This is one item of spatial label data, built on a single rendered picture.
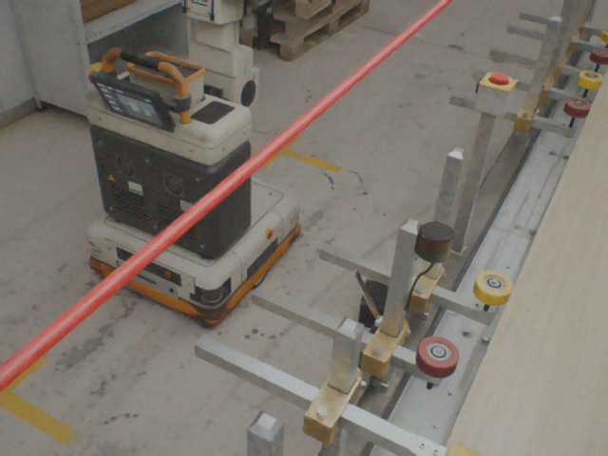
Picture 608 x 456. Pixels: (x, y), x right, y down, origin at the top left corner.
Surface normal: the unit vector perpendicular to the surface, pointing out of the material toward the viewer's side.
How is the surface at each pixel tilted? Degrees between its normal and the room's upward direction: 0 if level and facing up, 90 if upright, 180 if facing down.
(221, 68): 82
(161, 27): 90
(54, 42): 90
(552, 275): 0
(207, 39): 82
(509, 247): 0
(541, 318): 0
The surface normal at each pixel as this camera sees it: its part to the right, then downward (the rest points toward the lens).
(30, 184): 0.05, -0.78
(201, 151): -0.48, 0.52
